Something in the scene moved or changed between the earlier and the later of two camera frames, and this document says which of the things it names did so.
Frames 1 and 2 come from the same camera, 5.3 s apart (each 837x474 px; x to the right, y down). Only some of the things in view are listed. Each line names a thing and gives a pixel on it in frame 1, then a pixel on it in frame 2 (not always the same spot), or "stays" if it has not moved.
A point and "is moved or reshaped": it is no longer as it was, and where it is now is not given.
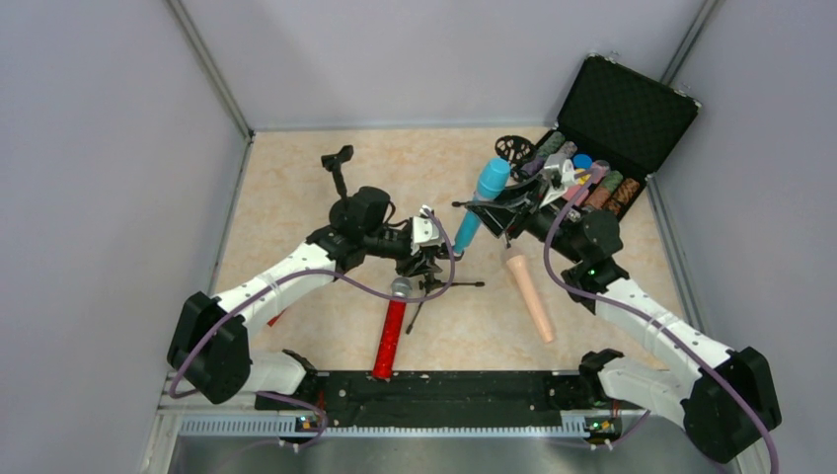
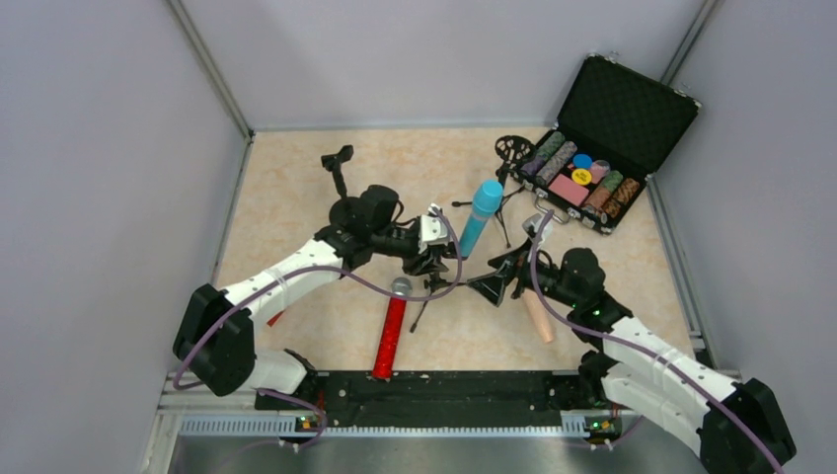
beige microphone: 518,267 stays
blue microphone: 492,182 is moved or reshaped
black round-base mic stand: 342,211 stays
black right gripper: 512,213 to 517,276
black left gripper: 414,263 stays
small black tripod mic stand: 428,283 stays
